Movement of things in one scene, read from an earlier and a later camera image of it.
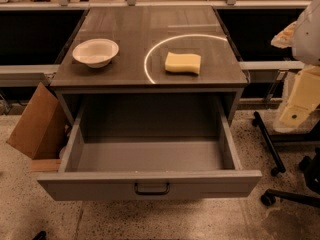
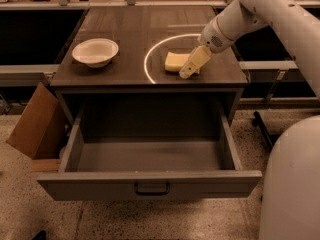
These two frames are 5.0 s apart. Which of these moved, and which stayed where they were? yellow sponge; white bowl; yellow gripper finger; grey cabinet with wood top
Moved: yellow gripper finger
Stayed: grey cabinet with wood top; white bowl; yellow sponge
